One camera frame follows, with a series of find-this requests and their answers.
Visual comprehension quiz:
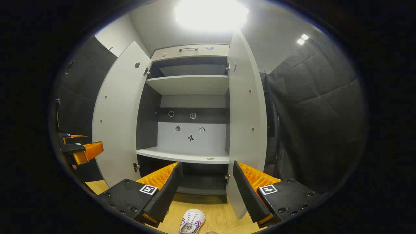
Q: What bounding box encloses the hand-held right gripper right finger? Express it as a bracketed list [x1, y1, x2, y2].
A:
[233, 161, 325, 228]

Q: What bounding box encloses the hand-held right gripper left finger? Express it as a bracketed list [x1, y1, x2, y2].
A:
[97, 162, 183, 228]

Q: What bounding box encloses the white shoe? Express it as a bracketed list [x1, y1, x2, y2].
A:
[179, 209, 206, 234]

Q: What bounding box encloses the grey shoe cabinet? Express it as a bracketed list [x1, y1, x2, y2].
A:
[136, 43, 231, 203]

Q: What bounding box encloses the grey cabinet drawer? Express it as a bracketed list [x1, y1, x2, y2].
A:
[151, 44, 229, 62]

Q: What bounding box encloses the black backdrop cloth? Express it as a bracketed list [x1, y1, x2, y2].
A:
[260, 36, 369, 195]
[54, 36, 117, 182]

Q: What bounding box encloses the large ceiling light panel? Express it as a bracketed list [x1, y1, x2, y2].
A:
[175, 0, 249, 31]

